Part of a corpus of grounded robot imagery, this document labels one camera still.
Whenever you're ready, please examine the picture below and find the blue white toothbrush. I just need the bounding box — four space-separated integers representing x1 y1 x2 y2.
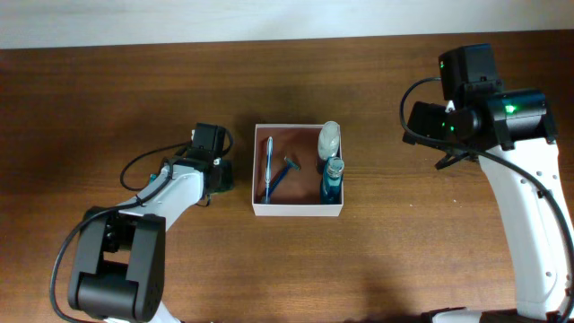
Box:
262 136 274 204

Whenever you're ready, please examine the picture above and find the blue disposable razor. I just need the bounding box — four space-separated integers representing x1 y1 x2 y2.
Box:
267 157 300 197

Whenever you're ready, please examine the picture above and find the white spray bottle blue base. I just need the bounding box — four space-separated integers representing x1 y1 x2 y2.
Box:
316 121 340 174

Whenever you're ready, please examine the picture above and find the teal mouthwash bottle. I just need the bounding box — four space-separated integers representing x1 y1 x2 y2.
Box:
320 157 344 205

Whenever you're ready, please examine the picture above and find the green white soap packet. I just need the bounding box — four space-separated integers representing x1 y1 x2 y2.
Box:
212 185 234 195

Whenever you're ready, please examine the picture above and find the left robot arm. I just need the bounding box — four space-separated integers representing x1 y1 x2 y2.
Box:
63 123 233 322

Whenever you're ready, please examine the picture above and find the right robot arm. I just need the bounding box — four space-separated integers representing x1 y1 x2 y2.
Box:
399 44 573 323

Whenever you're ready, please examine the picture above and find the white cardboard box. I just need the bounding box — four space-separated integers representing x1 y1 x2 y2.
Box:
251 124 344 217

